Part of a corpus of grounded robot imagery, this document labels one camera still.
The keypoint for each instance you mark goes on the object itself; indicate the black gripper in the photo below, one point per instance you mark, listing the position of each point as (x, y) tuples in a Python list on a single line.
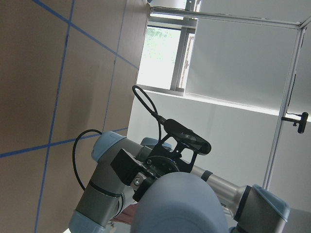
[(141, 175)]

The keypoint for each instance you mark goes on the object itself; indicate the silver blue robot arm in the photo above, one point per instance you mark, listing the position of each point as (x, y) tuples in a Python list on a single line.
[(247, 209)]

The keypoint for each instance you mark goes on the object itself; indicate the blue tape line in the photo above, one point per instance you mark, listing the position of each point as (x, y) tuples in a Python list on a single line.
[(2, 155), (114, 68)]

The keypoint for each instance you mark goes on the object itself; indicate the blue tape line crosswise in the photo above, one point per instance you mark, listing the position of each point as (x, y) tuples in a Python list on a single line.
[(72, 25)]

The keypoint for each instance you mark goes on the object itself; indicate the blue tape line lengthwise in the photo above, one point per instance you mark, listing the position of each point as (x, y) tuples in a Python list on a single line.
[(53, 118)]

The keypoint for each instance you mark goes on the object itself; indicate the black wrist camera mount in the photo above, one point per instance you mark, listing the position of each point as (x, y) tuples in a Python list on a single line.
[(185, 138)]

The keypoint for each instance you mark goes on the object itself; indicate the window frame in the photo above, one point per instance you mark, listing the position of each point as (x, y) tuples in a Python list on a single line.
[(166, 55)]

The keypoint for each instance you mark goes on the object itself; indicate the black clamp handle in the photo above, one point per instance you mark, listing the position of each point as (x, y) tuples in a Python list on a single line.
[(301, 122)]

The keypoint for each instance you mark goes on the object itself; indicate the white aluminium frame post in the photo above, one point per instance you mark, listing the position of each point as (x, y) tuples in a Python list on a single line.
[(284, 104)]

